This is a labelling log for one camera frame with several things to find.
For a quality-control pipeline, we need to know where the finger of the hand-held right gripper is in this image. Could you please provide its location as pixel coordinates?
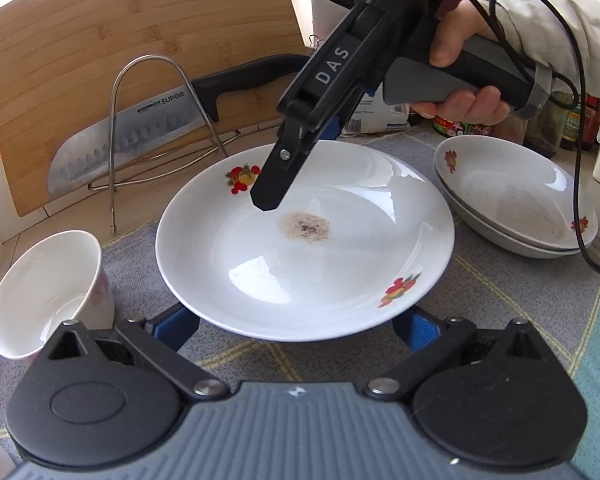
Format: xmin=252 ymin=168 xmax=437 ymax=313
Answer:
xmin=251 ymin=107 xmax=328 ymax=212
xmin=322 ymin=105 xmax=353 ymax=141

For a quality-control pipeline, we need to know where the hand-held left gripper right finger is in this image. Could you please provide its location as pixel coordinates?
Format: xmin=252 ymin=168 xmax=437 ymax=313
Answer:
xmin=365 ymin=306 xmax=551 ymax=403

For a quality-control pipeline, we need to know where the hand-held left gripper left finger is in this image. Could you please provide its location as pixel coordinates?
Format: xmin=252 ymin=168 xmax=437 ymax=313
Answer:
xmin=47 ymin=304 xmax=231 ymax=402

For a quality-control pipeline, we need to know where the white plate with brown stain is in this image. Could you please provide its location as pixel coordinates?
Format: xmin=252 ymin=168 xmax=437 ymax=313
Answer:
xmin=155 ymin=140 xmax=456 ymax=343

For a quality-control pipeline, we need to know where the white fruit-print plate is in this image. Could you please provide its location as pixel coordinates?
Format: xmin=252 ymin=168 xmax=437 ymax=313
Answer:
xmin=433 ymin=135 xmax=599 ymax=252
xmin=440 ymin=180 xmax=598 ymax=259

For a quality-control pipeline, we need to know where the white bowl with pink flowers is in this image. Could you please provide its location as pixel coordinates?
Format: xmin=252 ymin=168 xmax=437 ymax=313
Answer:
xmin=0 ymin=230 xmax=116 ymax=360

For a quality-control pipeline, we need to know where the person's right hand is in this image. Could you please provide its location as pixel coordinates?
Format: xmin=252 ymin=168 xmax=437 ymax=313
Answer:
xmin=411 ymin=0 xmax=511 ymax=125

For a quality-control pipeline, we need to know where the white and blue plastic bag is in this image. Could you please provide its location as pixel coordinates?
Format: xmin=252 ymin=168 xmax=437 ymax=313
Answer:
xmin=347 ymin=95 xmax=412 ymax=135

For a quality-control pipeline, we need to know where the grey and teal checked towel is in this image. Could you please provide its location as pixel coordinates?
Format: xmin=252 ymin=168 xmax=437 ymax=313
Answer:
xmin=0 ymin=125 xmax=600 ymax=480

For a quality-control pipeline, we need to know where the green-lid sauce jar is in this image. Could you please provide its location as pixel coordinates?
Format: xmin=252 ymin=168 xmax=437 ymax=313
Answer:
xmin=432 ymin=114 xmax=496 ymax=138

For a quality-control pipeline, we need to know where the large kitchen knife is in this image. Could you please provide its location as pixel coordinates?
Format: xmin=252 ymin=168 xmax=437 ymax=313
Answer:
xmin=47 ymin=55 xmax=311 ymax=196

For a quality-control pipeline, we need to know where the bamboo cutting board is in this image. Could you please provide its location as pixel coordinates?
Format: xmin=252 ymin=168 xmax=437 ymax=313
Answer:
xmin=0 ymin=0 xmax=313 ymax=218

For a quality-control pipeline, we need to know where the dark glass bottle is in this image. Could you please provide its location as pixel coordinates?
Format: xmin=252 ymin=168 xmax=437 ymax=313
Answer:
xmin=582 ymin=95 xmax=600 ymax=151

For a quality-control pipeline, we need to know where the metal wire rack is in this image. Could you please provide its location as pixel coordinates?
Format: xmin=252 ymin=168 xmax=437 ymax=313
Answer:
xmin=87 ymin=55 xmax=242 ymax=236

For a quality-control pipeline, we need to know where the black cable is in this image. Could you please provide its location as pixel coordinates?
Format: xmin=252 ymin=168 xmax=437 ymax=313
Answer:
xmin=450 ymin=0 xmax=600 ymax=277

